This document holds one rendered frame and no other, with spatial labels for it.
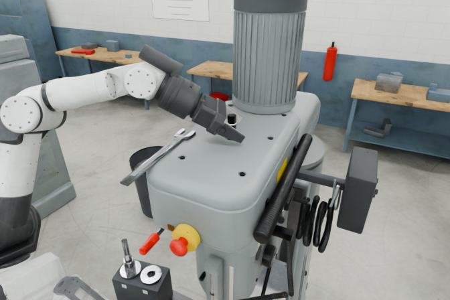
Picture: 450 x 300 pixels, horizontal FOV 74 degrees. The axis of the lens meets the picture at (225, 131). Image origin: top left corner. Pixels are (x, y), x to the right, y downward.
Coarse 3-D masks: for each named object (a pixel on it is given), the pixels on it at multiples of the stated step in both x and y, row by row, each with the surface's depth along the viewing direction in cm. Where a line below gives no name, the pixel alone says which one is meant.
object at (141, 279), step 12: (144, 264) 134; (120, 276) 129; (132, 276) 127; (144, 276) 127; (156, 276) 127; (168, 276) 132; (120, 288) 129; (132, 288) 126; (144, 288) 124; (156, 288) 124; (168, 288) 134
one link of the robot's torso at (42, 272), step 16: (48, 256) 71; (0, 272) 64; (16, 272) 64; (32, 272) 66; (48, 272) 69; (64, 272) 72; (0, 288) 59; (16, 288) 62; (32, 288) 64; (48, 288) 67
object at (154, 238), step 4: (160, 228) 72; (156, 232) 71; (160, 232) 71; (152, 236) 69; (156, 236) 69; (148, 240) 68; (152, 240) 68; (156, 240) 69; (144, 244) 67; (148, 244) 67; (152, 244) 68; (140, 248) 66; (144, 248) 66; (148, 248) 67; (140, 252) 67; (144, 252) 66
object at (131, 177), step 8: (176, 136) 74; (184, 136) 74; (192, 136) 75; (168, 144) 70; (176, 144) 70; (160, 152) 67; (168, 152) 68; (152, 160) 64; (144, 168) 61; (128, 176) 59; (136, 176) 59; (128, 184) 57
